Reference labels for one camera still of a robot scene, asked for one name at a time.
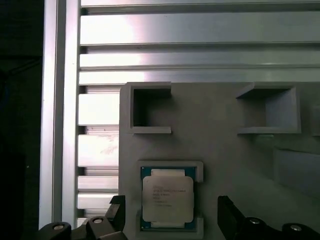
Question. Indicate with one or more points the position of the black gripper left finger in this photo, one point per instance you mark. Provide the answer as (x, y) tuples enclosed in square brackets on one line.
[(100, 230)]

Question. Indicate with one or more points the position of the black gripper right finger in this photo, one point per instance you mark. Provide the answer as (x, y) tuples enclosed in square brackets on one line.
[(250, 230)]

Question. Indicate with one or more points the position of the silver CPU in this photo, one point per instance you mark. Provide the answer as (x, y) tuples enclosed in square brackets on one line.
[(167, 195)]

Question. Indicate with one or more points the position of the grey parts rack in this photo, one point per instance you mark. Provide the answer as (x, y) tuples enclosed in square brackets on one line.
[(220, 162)]

